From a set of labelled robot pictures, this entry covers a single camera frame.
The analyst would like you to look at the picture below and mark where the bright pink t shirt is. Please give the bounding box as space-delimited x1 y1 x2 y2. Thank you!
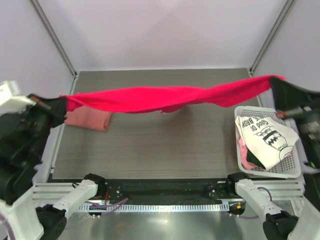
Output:
63 75 285 114

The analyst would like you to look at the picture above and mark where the aluminium frame post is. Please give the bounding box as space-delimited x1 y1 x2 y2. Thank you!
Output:
247 0 297 77
29 0 78 79

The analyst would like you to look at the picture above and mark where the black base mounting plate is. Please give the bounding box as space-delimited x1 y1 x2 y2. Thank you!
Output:
102 178 245 211

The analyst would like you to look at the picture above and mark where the white printed t shirt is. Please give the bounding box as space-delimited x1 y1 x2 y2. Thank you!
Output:
235 116 299 171

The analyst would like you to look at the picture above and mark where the pink garment in basket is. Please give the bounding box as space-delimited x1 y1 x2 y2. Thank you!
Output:
238 137 258 170

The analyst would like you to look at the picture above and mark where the white slotted cable duct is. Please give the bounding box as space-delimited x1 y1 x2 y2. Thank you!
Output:
75 202 229 213

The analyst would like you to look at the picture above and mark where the aluminium front rail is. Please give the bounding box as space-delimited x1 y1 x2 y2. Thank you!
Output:
32 180 304 203

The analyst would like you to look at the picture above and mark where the dark green garment in basket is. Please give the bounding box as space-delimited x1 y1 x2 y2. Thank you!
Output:
246 150 266 170

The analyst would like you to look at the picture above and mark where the white perforated plastic basket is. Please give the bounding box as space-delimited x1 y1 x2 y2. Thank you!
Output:
234 106 302 179

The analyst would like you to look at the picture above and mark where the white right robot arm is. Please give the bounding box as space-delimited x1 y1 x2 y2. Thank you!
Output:
225 75 320 240

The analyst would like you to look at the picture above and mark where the left aluminium frame post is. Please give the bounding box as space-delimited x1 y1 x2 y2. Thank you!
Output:
29 0 78 79

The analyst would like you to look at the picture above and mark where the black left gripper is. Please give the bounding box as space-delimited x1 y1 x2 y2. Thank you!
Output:
18 90 70 158

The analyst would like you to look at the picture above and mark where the right aluminium frame post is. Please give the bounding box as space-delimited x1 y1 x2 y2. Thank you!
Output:
247 0 297 77

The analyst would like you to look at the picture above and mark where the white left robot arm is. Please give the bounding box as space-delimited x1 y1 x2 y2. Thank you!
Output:
0 80 107 240

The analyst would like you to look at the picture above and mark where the folded salmon pink t shirt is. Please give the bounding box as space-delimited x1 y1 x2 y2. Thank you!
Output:
64 106 112 131

